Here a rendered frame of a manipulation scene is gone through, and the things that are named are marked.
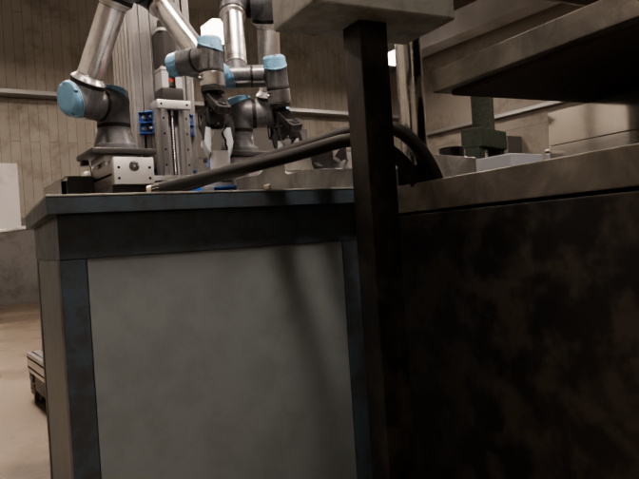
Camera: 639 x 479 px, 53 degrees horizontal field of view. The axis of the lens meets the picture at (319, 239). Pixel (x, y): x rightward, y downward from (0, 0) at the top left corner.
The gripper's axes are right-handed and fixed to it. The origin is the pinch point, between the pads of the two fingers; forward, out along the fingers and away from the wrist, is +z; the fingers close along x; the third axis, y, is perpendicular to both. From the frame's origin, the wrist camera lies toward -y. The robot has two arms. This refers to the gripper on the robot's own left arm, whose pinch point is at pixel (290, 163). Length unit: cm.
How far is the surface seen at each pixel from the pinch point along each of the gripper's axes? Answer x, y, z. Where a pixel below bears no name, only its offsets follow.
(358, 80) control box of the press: 29, -93, -20
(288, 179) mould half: 19.5, -38.2, 0.9
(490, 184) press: 13, -107, 1
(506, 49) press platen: -1, -100, -23
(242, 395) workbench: 51, -66, 44
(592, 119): -35, -91, -6
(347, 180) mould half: 7.5, -48.7, 2.8
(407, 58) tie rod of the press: 4, -74, -25
